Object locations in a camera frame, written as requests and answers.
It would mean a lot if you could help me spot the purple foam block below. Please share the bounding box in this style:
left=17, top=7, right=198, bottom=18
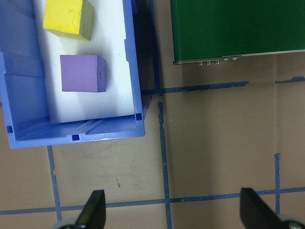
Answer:
left=60, top=54, right=107, bottom=93

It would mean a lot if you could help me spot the yellow foam block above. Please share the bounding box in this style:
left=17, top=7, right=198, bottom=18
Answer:
left=42, top=0, right=94, bottom=41

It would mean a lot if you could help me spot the blue plastic storage bin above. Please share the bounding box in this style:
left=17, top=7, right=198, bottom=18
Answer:
left=0, top=0, right=150, bottom=150

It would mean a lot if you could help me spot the white foam liner sheet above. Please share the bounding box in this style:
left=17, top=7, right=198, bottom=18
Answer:
left=33, top=0, right=135, bottom=124

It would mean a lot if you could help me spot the green conveyor belt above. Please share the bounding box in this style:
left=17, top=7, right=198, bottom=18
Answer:
left=170, top=0, right=305, bottom=66

